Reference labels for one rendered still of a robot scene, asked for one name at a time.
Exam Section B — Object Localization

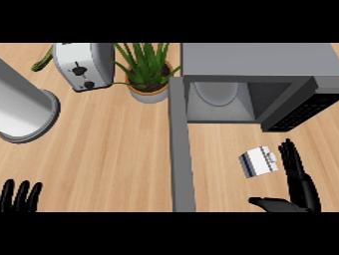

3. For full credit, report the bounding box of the white paper towel roll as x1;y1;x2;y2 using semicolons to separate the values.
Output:
0;43;62;144

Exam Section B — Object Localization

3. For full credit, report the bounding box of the grey microwave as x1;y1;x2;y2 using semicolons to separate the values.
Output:
179;43;339;133

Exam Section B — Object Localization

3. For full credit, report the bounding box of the silver toaster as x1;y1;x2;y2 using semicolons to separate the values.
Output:
52;43;117;94

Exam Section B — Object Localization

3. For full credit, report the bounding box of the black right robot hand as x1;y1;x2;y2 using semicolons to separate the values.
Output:
247;137;323;213

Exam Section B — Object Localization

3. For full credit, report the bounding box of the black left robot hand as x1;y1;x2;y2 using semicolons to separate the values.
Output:
0;178;45;213

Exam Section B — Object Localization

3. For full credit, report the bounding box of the green potted plant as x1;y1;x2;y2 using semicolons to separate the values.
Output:
110;43;182;105

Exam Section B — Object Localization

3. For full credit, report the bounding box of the white milk carton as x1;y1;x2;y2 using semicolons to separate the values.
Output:
237;145;280;179

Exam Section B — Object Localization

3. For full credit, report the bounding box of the grey microwave door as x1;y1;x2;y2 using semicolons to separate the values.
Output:
167;76;197;213

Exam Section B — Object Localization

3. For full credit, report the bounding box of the green cucumber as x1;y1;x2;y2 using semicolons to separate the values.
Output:
30;44;55;73

